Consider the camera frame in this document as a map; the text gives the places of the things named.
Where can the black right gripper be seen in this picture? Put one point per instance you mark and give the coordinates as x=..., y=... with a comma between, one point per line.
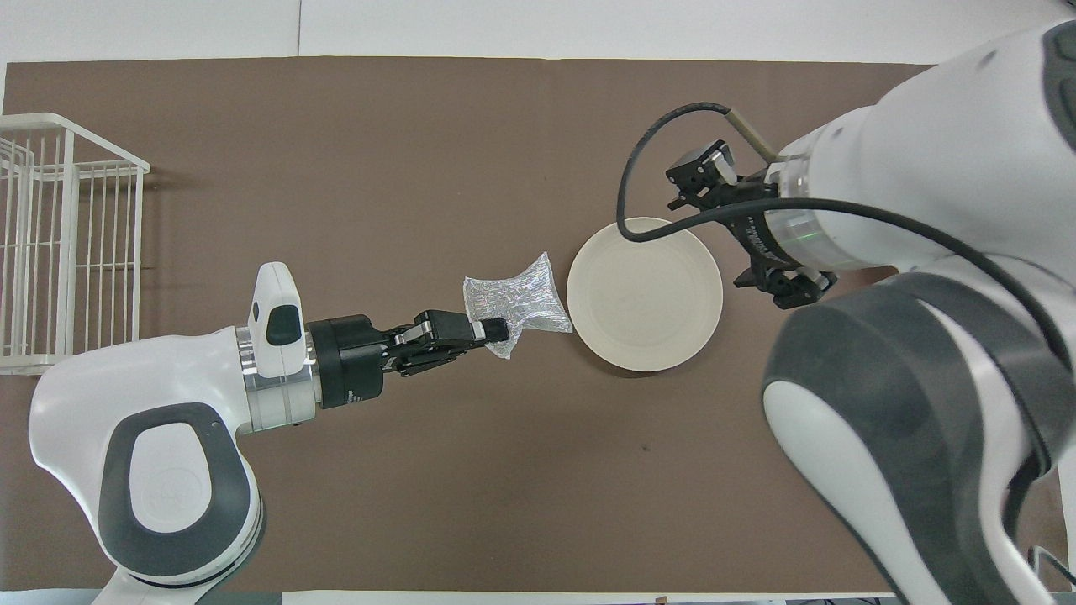
x=761, y=239

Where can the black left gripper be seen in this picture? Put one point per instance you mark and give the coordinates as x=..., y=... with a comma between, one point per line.
x=349, y=361

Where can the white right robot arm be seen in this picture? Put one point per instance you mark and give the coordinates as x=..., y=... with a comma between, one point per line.
x=925, y=168

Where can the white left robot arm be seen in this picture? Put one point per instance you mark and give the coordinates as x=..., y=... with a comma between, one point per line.
x=168, y=378

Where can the cream round plate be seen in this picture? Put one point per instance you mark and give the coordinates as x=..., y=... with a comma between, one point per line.
x=644, y=294

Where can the brown table mat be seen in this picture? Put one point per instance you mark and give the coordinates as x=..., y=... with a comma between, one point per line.
x=462, y=470

